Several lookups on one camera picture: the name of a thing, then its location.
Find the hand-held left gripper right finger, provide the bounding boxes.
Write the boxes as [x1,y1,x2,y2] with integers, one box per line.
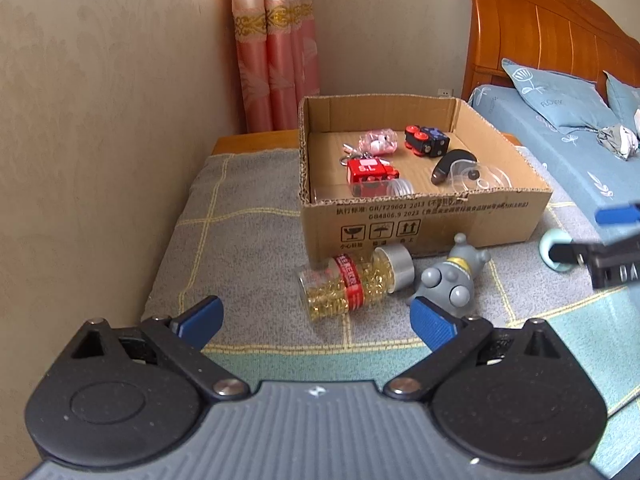
[382,297,570,402]

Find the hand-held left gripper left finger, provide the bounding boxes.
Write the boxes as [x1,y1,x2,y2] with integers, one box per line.
[67,296,251,402]

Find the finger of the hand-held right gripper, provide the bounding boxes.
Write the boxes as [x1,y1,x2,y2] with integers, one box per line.
[594,201,640,226]
[549,242,592,267]

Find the teal round case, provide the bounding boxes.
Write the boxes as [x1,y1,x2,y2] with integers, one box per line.
[539,228,581,271]

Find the grey hippo toy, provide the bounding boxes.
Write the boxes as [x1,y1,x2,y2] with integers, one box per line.
[406,233,492,320]

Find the clear bottle of gold capsules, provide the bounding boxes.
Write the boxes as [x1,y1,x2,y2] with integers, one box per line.
[298,245,416,324]

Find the brown cardboard box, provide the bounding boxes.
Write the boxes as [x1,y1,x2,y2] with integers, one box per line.
[298,95,553,268]

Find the clear square plastic container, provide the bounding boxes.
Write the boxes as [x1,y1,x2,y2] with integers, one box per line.
[447,162,514,195]

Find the black curved plastic piece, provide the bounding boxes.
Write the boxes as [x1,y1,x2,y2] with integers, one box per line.
[431,149,479,185]

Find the red block toy keychain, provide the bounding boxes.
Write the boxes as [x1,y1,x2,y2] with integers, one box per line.
[342,144,402,197]

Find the black toy car red wheels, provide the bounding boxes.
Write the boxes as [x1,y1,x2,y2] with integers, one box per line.
[404,124,451,160]

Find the pink plush keychain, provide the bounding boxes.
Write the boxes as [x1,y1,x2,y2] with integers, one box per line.
[359,129,399,156]

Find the crumpled grey cloth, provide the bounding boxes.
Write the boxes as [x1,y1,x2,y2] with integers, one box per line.
[596,122,640,162]

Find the blue patterned bed sheet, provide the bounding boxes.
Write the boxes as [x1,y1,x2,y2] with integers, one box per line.
[470,84,640,241]

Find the grey checked table cloth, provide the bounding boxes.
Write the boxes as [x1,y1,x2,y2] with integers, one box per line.
[141,146,640,411]

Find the blue flower print pillow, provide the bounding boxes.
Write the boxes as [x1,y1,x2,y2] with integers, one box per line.
[501,58,621,135]
[603,71,640,126]

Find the wooden bed headboard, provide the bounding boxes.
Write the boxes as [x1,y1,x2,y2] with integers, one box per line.
[461,0,640,102]

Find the pink curtain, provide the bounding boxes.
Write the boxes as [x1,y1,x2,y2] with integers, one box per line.
[229,0,321,134]

